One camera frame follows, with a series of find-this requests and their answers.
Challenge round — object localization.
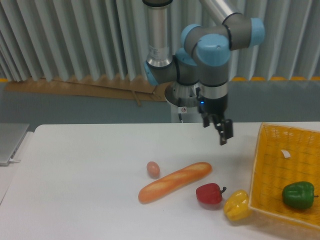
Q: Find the grey laptop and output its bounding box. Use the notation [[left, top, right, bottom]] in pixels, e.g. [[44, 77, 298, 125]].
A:
[[0, 123, 29, 167]]

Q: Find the white paper tag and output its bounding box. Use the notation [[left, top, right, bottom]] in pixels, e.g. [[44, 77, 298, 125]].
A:
[[281, 149, 291, 159]]

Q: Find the brown egg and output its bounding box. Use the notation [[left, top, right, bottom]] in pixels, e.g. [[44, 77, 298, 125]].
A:
[[146, 161, 160, 179]]

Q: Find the yellow woven basket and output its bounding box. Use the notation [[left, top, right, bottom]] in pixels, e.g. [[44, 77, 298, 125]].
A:
[[248, 123, 320, 232]]

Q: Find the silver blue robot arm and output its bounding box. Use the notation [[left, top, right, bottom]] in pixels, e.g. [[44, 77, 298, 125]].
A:
[[144, 0, 266, 145]]

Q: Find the yellow bell pepper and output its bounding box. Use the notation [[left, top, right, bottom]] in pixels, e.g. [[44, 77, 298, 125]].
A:
[[223, 189, 252, 222]]

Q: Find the flattened brown cardboard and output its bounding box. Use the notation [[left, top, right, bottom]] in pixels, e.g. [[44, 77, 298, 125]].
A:
[[5, 74, 170, 106]]

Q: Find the red bell pepper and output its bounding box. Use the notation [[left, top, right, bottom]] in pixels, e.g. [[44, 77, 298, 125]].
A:
[[195, 183, 227, 205]]

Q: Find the toy baguette bread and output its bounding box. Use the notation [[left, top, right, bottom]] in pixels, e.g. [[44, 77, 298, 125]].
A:
[[138, 162, 213, 204]]

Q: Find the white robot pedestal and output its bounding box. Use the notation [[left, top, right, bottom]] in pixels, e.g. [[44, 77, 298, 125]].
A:
[[164, 82, 205, 124]]

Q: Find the white cable plug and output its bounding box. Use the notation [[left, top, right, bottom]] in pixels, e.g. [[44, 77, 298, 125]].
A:
[[9, 159, 21, 164]]

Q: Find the green bell pepper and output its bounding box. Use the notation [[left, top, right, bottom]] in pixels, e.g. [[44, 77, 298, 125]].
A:
[[282, 181, 319, 210]]

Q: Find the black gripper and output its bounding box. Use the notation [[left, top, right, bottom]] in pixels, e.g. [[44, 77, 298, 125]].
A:
[[197, 96, 234, 146]]

